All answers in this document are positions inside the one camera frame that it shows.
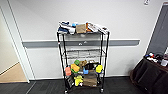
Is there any green round toy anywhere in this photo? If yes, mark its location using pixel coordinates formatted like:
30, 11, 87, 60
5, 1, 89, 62
73, 59, 81, 66

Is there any brown plush toy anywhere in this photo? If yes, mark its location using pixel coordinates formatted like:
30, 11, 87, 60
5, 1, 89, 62
79, 60, 88, 69

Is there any brown paper bag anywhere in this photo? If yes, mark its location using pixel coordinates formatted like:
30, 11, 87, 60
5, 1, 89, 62
75, 23, 88, 34

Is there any white bowl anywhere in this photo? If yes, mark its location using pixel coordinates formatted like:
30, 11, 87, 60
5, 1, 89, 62
68, 28, 77, 35

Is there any orange packet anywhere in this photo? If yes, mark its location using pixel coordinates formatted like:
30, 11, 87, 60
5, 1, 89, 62
85, 22, 92, 33

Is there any white striped box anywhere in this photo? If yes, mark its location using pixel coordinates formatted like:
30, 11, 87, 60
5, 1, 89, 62
88, 23, 102, 33

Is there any yellow orange block toy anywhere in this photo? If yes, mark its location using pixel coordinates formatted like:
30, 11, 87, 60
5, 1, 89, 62
70, 63, 81, 74

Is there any light blue toy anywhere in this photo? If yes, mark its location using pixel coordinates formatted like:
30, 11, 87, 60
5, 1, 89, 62
71, 22, 78, 28

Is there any yellow cup with blue base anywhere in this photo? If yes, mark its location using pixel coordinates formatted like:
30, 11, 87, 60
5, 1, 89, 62
95, 64, 104, 74

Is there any white printed packet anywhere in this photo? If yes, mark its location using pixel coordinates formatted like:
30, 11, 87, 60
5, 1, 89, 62
98, 25, 110, 35

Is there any pink box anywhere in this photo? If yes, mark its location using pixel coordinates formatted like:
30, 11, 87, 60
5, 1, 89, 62
64, 66, 72, 77

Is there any brown cardboard box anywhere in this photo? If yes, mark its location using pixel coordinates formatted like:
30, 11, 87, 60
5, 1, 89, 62
83, 73, 98, 88

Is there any yellow plush toy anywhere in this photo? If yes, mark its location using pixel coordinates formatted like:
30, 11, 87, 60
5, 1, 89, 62
74, 75, 84, 88

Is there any black printed box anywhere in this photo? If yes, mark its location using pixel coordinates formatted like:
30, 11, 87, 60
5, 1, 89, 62
66, 76, 76, 89

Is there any small red item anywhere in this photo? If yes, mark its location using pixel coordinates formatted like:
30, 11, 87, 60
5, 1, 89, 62
148, 52, 157, 59

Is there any black wire shelf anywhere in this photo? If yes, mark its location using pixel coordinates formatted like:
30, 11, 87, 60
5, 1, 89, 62
55, 30, 111, 94

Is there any long grey wall band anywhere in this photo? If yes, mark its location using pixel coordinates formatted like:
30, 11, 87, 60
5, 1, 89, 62
21, 39, 141, 49

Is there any small wall sign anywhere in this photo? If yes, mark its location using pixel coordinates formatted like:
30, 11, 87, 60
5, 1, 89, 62
143, 0, 150, 6

